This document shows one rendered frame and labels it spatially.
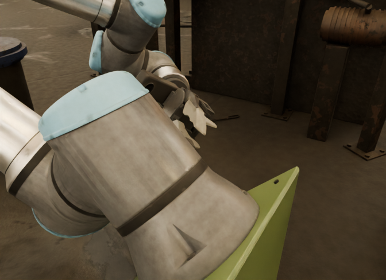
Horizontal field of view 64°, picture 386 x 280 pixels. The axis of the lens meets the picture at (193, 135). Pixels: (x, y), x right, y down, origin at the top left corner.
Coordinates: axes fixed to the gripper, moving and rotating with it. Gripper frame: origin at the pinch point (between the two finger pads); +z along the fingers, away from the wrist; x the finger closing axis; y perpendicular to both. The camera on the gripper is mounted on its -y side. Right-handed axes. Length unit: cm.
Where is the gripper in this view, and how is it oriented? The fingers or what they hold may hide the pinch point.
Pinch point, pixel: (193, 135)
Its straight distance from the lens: 54.3
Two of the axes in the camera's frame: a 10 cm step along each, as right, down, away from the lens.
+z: 3.2, 5.3, -7.9
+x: -6.0, 7.5, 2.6
